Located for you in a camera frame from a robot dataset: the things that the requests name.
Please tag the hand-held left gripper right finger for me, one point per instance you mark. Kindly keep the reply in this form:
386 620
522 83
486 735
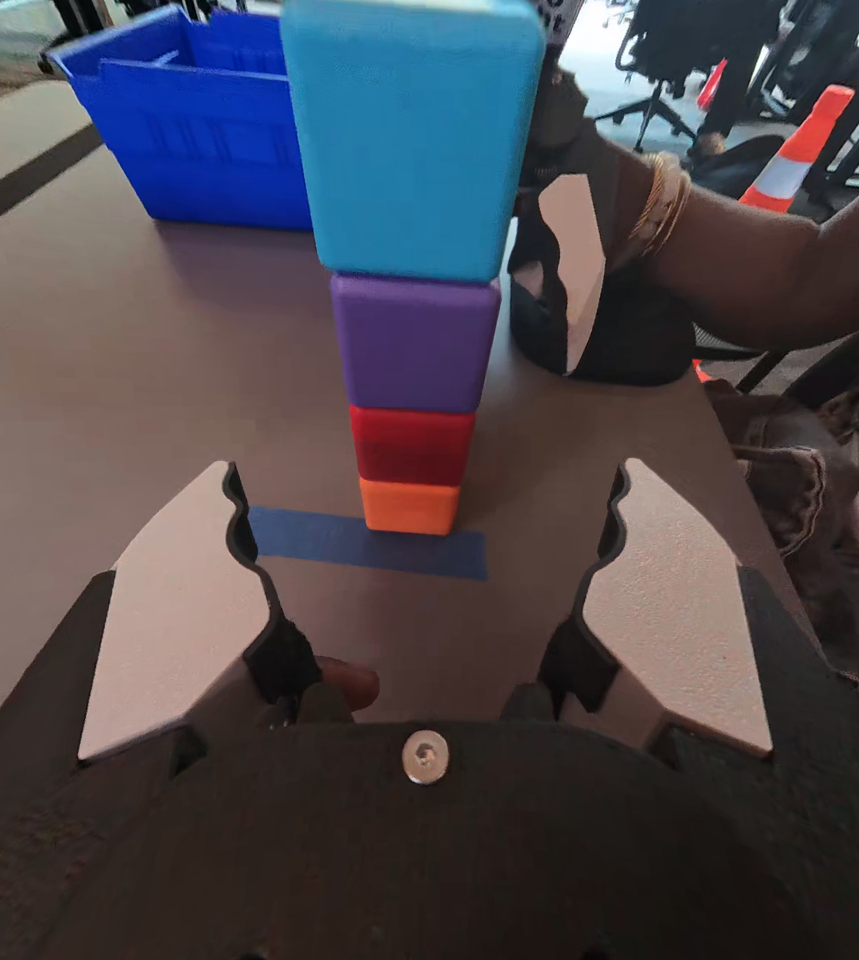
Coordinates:
669 615

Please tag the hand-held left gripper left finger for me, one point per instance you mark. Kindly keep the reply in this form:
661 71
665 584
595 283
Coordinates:
174 615

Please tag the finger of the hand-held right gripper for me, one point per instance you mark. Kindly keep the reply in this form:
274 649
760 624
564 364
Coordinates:
576 247

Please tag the teal foam cube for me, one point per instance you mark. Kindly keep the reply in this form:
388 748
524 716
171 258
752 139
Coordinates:
414 135

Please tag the purple foam cube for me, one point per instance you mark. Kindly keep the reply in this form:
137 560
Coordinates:
414 341

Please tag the red foam cube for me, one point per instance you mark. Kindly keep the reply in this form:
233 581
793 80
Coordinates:
411 446

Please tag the orange foam cube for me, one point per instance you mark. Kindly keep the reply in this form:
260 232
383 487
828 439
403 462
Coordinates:
411 506

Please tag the blue plastic bin with tag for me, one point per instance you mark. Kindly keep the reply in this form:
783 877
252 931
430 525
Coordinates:
197 142

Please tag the person's right forearm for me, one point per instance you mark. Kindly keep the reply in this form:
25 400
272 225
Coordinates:
774 262

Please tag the black office chair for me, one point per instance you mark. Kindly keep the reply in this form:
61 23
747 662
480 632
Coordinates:
654 45

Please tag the blue tape strip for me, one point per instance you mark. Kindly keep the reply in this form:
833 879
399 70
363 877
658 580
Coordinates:
309 536

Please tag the orange traffic cone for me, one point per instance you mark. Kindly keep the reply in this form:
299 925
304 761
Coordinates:
713 86
797 157

